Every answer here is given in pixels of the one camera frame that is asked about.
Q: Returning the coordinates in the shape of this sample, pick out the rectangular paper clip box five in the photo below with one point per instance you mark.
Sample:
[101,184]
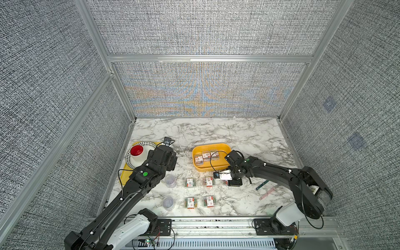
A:
[208,182]

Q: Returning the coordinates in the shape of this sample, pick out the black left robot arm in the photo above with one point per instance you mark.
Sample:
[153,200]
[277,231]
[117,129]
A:
[106,231]

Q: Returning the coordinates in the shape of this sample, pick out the white patterned plate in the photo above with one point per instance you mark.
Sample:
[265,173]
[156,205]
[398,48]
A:
[132,163]

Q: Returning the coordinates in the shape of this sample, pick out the rectangular paper clip box six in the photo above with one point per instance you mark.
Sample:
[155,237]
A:
[206,156]

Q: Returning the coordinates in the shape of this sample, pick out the pink handled fork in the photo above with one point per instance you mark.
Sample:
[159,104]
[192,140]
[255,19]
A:
[267,193]

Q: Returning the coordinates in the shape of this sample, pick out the rectangular paper clip box two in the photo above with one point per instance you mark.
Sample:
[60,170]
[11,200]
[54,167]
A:
[190,203]

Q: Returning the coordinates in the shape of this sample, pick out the yellow flat tray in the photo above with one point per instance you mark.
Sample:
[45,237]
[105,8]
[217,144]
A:
[127,171]

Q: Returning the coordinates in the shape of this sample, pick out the rectangular paper clip box seven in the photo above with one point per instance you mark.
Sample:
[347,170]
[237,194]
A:
[214,155]

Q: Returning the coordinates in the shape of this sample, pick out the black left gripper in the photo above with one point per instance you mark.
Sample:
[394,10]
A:
[172,162]

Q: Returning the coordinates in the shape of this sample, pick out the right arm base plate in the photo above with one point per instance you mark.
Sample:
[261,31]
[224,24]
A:
[273,227]

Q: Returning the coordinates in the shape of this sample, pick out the white cup red inside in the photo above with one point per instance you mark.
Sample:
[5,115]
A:
[137,152]

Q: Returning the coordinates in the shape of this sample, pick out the rectangular paper clip box three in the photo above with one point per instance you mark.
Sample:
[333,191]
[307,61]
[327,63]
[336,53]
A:
[209,201]

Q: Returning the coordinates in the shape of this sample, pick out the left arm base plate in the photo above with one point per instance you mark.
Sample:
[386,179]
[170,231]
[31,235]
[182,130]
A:
[163,227]

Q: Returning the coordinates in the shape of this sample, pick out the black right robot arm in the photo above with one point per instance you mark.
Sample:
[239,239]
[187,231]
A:
[311,194]

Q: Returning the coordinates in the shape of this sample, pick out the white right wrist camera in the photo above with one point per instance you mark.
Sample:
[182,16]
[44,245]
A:
[223,175]

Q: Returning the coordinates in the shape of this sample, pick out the rectangular paper clip box four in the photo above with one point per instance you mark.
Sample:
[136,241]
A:
[199,160]

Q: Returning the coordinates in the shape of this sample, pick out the yellow plastic storage box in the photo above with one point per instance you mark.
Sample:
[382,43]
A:
[216,165]

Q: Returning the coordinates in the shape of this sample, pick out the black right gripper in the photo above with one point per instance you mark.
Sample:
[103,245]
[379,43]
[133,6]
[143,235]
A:
[231,183]

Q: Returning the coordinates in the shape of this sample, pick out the clear round paper clip jar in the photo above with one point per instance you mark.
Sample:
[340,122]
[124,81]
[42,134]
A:
[170,181]

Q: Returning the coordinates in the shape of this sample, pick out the green handled fork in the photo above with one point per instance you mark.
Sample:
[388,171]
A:
[261,185]

